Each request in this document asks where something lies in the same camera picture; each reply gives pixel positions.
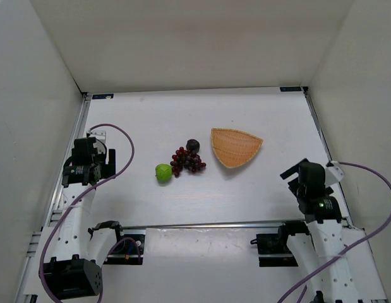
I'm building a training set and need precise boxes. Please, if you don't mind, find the green fake apple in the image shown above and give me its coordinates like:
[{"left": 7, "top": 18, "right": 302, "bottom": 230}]
[{"left": 155, "top": 163, "right": 172, "bottom": 183}]

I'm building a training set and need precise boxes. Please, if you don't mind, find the red fake grape bunch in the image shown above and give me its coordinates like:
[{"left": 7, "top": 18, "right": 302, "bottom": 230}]
[{"left": 170, "top": 147, "right": 207, "bottom": 177}]

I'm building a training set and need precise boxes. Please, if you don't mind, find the dark purple fake plum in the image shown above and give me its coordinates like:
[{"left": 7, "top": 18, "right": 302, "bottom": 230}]
[{"left": 186, "top": 139, "right": 200, "bottom": 153}]

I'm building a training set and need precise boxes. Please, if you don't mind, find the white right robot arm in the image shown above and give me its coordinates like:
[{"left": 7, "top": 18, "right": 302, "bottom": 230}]
[{"left": 278, "top": 159, "right": 362, "bottom": 302}]

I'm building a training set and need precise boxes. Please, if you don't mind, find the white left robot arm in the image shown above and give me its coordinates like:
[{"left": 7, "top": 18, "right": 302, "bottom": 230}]
[{"left": 39, "top": 137, "right": 121, "bottom": 302}]

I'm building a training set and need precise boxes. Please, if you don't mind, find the woven triangular fruit basket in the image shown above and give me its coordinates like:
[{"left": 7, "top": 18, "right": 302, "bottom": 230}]
[{"left": 211, "top": 128, "right": 263, "bottom": 169}]

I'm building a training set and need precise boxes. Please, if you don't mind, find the blue left corner label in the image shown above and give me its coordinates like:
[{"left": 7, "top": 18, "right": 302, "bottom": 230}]
[{"left": 92, "top": 93, "right": 114, "bottom": 100}]

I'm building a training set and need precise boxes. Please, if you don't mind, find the blue corner label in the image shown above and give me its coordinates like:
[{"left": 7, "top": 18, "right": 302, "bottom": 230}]
[
  {"left": 92, "top": 93, "right": 114, "bottom": 100},
  {"left": 279, "top": 86, "right": 302, "bottom": 92}
]

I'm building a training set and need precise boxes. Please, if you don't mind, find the blue right corner label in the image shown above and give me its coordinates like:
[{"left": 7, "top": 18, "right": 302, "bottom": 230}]
[{"left": 279, "top": 86, "right": 302, "bottom": 92}]

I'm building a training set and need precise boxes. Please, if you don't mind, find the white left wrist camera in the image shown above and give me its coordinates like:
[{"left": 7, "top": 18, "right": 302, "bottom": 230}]
[{"left": 86, "top": 129, "right": 107, "bottom": 150}]

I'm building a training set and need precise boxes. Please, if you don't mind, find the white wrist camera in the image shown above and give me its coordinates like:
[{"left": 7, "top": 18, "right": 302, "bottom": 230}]
[
  {"left": 86, "top": 129, "right": 107, "bottom": 150},
  {"left": 325, "top": 161, "right": 344, "bottom": 187}
]

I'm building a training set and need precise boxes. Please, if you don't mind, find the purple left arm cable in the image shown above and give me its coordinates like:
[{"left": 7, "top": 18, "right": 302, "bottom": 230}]
[{"left": 39, "top": 123, "right": 141, "bottom": 300}]

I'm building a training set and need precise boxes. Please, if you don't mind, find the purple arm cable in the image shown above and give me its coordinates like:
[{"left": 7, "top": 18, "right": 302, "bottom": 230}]
[
  {"left": 39, "top": 123, "right": 141, "bottom": 300},
  {"left": 277, "top": 162, "right": 391, "bottom": 303}
]

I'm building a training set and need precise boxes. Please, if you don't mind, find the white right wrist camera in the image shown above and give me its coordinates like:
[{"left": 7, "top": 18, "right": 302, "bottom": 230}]
[{"left": 325, "top": 161, "right": 344, "bottom": 187}]

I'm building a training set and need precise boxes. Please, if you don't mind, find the aluminium front rail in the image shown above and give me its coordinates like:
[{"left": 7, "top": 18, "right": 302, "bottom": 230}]
[{"left": 123, "top": 220, "right": 297, "bottom": 230}]

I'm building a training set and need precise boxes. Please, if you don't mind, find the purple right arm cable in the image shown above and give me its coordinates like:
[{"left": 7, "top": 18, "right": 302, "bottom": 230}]
[{"left": 277, "top": 162, "right": 391, "bottom": 303}]

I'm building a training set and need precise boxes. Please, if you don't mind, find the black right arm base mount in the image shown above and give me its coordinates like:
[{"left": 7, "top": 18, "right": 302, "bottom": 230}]
[{"left": 250, "top": 222, "right": 310, "bottom": 268}]

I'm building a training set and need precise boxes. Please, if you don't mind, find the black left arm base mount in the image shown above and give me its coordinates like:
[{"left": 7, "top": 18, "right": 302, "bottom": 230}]
[{"left": 104, "top": 229, "right": 146, "bottom": 266}]

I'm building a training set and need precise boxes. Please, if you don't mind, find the aluminium left side rail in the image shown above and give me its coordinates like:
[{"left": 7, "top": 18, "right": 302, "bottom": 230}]
[{"left": 15, "top": 92, "right": 90, "bottom": 303}]

